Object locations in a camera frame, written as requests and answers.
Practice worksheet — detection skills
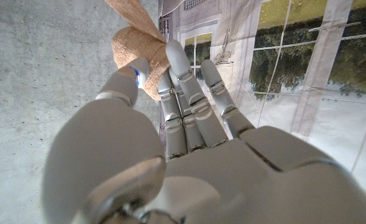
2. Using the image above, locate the printed window backdrop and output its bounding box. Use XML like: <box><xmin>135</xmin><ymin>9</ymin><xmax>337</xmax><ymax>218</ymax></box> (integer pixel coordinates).
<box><xmin>157</xmin><ymin>0</ymin><xmax>366</xmax><ymax>202</ymax></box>

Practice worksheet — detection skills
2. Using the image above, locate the beige arm wrap bandage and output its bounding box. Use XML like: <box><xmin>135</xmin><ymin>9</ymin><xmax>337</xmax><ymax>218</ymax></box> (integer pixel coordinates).
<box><xmin>104</xmin><ymin>0</ymin><xmax>171</xmax><ymax>101</ymax></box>

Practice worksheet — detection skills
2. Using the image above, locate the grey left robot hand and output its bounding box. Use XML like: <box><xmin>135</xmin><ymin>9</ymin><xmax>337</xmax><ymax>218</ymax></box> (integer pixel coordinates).
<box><xmin>41</xmin><ymin>39</ymin><xmax>366</xmax><ymax>224</ymax></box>

